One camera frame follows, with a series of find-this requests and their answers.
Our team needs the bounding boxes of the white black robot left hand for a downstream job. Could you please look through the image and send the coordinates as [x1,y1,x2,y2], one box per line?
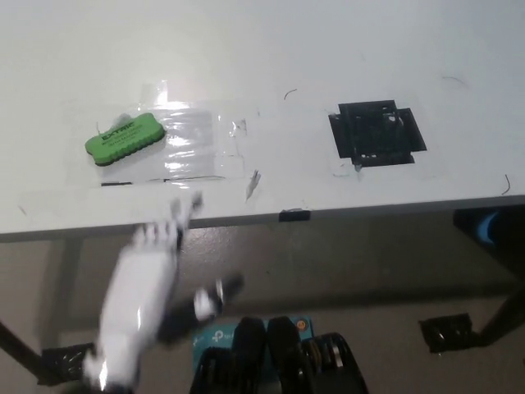
[81,190,245,391]

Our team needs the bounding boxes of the green whiteboard eraser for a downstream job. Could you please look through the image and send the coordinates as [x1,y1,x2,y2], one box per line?
[84,114,167,168]

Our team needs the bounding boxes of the teal tp-link box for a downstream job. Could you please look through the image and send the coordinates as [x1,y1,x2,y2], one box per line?
[191,315,313,375]

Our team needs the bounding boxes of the black floor tape patch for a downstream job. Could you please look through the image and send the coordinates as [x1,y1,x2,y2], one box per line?
[36,343,98,387]
[418,314,473,354]

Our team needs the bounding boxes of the black table leg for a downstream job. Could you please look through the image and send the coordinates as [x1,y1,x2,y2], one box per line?
[475,286,525,348]
[0,319,46,373]

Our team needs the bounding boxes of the clear plastic sheet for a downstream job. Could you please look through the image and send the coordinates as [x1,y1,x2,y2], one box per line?
[157,108,217,181]

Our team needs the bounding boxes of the small black tape piece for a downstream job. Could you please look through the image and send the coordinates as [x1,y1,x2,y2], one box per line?
[278,208,312,222]

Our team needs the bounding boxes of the black tape square patch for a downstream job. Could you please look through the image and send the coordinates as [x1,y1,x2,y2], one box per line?
[327,99,427,167]

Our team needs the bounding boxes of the black object with blue part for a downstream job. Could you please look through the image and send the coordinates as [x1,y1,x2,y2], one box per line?
[453,208,525,254]

